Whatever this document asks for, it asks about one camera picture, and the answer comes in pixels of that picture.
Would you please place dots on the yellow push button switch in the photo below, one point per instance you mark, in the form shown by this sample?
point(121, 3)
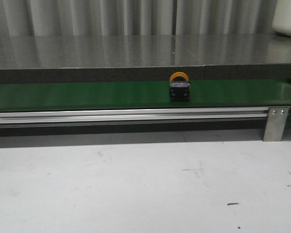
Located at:
point(179, 87)

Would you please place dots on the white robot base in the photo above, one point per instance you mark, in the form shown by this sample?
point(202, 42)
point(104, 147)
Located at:
point(282, 17)

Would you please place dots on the green conveyor belt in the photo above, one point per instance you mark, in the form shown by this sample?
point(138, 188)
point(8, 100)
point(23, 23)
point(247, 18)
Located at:
point(79, 96)

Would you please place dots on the grey pleated curtain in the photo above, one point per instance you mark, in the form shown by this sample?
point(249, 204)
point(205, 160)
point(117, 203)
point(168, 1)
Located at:
point(134, 17)

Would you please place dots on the aluminium conveyor side rail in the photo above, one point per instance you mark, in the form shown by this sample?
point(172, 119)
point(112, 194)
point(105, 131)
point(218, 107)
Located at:
point(7, 118)

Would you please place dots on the steel conveyor support bracket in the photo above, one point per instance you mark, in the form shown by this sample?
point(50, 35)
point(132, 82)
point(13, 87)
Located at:
point(275, 125)

